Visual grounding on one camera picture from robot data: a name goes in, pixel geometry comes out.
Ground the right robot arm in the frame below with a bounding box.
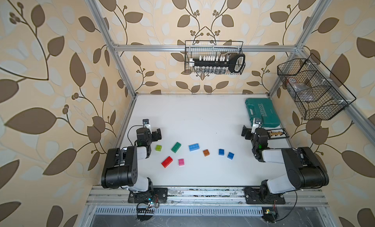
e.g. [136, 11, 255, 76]
[241, 126, 329, 197]

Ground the dark green lego brick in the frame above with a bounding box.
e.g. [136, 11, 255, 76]
[171, 142, 181, 153]

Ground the red lego brick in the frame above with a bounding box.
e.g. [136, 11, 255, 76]
[161, 156, 173, 168]

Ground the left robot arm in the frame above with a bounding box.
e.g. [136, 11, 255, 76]
[101, 127, 162, 192]

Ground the right wall wire basket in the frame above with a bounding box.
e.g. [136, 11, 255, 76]
[277, 54, 356, 120]

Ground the orange small lego brick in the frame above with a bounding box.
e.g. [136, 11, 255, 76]
[203, 149, 210, 157]

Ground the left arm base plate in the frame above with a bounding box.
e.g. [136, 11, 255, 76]
[128, 188, 168, 204]

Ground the light blue long lego brick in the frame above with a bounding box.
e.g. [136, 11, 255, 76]
[188, 144, 200, 152]

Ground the pink small lego brick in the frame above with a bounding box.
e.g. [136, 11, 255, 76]
[178, 159, 185, 166]

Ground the aluminium front rail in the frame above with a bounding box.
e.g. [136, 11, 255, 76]
[85, 185, 329, 207]

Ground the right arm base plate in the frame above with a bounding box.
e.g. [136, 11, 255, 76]
[244, 187, 286, 205]

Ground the plastic bag in basket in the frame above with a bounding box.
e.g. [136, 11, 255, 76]
[288, 78, 314, 102]

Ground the black tray of bits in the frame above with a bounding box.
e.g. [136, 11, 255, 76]
[267, 128, 290, 140]

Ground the black socket tool set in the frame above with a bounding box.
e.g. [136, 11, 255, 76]
[187, 54, 246, 74]

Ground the green plastic tool case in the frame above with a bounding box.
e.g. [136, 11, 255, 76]
[245, 98, 280, 128]

